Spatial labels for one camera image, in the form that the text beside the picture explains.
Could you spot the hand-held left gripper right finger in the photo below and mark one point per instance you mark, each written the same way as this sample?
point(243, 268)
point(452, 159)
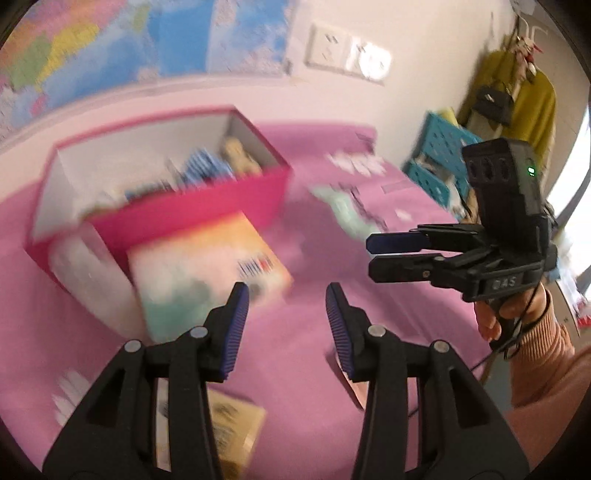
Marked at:
point(339, 327)

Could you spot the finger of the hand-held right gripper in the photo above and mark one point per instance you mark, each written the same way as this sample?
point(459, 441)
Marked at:
point(397, 242)
point(401, 270)

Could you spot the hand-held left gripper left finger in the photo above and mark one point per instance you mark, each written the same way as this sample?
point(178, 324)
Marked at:
point(235, 327)

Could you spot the pink cardboard box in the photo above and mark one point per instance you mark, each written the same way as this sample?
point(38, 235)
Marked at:
point(184, 212)

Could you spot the blue checkered plush doll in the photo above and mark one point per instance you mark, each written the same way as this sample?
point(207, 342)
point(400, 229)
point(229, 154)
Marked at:
point(203, 166)

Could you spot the beige teddy bear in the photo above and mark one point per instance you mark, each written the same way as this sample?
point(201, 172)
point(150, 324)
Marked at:
point(238, 154)

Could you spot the person's right forearm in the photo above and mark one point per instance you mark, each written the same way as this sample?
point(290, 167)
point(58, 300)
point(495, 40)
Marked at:
point(545, 378)

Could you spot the person's right hand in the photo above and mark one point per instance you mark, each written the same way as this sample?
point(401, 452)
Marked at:
point(487, 323)

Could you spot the pink daisy print bedsheet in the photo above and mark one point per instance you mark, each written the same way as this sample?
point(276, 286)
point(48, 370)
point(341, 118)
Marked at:
point(300, 360)

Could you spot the blue plastic crate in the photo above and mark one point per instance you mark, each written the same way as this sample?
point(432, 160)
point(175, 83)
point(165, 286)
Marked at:
point(445, 138)
point(429, 184)

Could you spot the pastel tissue pack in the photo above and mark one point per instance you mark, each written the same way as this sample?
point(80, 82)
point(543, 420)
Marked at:
point(198, 272)

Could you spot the yellow coat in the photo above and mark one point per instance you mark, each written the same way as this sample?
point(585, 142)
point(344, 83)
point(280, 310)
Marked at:
point(535, 110)

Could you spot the black handbag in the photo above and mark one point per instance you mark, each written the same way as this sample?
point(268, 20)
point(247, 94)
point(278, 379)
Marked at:
point(494, 104)

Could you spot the tan cardboard packet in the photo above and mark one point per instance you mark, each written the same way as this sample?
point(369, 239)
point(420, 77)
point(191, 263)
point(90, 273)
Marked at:
point(235, 429)

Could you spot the white pump bottle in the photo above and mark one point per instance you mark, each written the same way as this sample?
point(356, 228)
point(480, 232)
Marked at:
point(87, 272)

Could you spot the white wall socket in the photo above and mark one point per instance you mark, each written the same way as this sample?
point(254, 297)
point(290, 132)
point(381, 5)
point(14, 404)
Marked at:
point(369, 60)
point(327, 46)

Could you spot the colourful wall map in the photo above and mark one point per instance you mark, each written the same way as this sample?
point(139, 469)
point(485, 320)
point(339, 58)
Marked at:
point(115, 37)

